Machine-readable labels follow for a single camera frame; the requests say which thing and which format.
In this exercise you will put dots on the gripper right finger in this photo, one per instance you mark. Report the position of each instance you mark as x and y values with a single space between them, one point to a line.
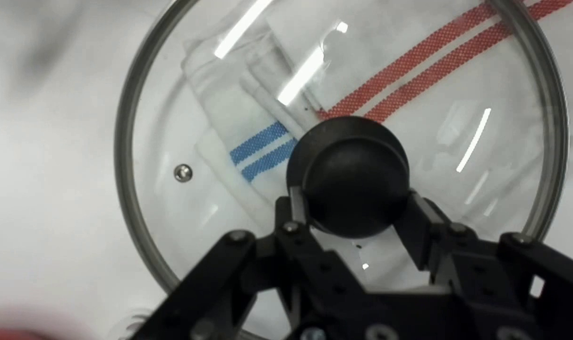
503 278

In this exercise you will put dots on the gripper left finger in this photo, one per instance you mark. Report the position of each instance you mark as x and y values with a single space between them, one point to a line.
229 283

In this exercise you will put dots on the glass lid with black knob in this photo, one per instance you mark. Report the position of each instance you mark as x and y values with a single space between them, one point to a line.
352 179

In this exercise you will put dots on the white cloth with blue stripes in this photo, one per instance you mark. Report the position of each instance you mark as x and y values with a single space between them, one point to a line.
262 146

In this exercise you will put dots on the white cloth with red stripes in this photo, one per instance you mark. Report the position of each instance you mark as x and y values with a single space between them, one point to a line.
423 61

